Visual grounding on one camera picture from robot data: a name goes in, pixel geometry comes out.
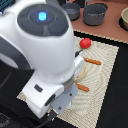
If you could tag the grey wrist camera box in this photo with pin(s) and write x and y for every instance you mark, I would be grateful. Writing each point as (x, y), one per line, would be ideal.
(63, 100)

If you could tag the small grey pot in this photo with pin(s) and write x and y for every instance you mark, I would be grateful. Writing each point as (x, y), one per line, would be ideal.
(73, 10)

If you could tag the beige bowl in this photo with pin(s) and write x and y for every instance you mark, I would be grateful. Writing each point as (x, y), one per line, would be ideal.
(124, 16)

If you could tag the wooden handled fork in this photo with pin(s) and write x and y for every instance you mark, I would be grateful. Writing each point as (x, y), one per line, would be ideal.
(81, 87)

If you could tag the round wooden plate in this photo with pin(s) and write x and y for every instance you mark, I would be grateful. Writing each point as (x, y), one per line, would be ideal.
(82, 74)

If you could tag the red toy tomato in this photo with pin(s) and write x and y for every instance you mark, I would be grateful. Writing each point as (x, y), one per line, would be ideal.
(85, 43)

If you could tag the large grey pot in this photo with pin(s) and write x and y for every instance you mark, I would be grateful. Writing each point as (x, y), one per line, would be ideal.
(94, 13)

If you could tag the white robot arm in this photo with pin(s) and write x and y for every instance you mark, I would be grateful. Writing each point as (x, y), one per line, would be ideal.
(38, 35)

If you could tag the wooden handled knife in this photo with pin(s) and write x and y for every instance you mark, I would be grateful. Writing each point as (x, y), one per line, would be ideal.
(92, 61)

